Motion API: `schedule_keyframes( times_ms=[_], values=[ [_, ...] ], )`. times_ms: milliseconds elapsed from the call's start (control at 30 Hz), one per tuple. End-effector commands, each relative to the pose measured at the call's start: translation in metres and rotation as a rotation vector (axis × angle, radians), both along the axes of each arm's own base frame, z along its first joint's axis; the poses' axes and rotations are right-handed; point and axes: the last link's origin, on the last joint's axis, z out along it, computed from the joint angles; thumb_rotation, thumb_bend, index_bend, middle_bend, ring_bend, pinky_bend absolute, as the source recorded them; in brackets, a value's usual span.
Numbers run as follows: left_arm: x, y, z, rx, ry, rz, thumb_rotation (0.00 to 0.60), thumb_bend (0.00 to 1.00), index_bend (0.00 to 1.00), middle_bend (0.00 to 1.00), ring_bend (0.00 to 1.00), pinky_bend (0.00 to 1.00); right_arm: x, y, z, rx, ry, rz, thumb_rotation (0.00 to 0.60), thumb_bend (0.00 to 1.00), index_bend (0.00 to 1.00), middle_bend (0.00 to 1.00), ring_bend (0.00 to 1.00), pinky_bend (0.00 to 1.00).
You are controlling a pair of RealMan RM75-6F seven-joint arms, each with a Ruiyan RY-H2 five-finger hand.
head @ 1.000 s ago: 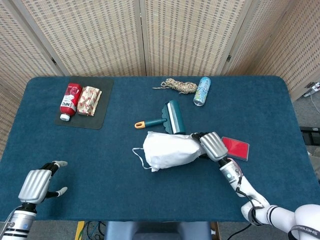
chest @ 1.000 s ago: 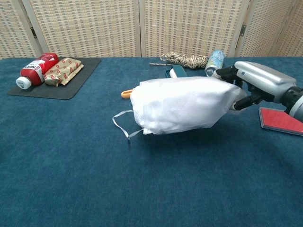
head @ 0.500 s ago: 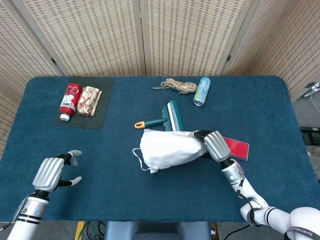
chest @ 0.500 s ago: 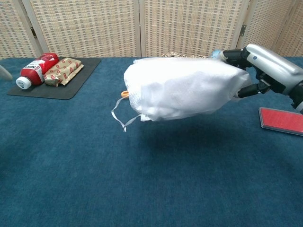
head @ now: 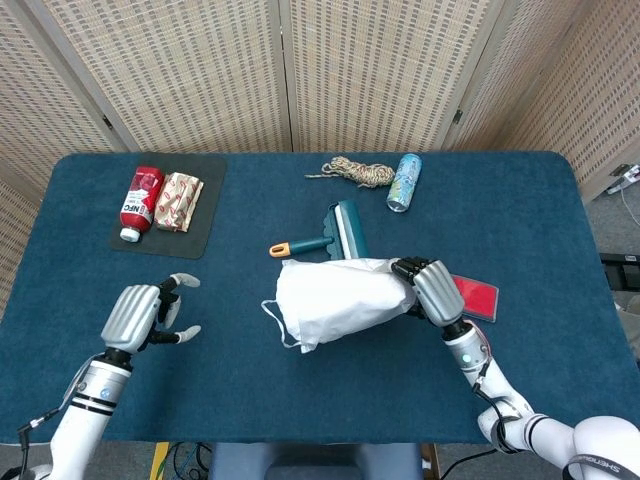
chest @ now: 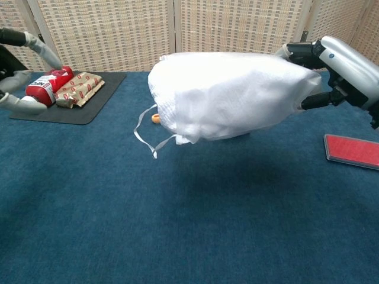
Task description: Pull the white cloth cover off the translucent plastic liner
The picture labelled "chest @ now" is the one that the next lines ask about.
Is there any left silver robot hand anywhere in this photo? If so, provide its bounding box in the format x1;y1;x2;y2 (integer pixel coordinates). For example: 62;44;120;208
0;28;65;115

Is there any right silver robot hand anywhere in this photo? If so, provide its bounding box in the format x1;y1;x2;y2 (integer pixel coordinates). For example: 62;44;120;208
274;35;379;130

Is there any white nonwoven drawstring bag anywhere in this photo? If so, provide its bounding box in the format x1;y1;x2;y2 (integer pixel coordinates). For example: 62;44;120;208
133;52;322;160

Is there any red bottle white cap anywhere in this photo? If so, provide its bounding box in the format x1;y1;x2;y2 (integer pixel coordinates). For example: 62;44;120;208
25;66;74;107

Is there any gold snack package red print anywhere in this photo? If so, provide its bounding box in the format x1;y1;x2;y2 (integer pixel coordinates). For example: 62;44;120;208
54;72;105;108

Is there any black rubber mat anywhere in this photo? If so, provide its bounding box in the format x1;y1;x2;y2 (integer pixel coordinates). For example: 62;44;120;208
9;70;127;125

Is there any woven bamboo folding screen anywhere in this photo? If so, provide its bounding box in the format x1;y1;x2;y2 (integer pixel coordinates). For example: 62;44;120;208
0;0;379;75

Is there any red flat case clear frame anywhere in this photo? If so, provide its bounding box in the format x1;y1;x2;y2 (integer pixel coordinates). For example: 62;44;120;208
323;133;379;171

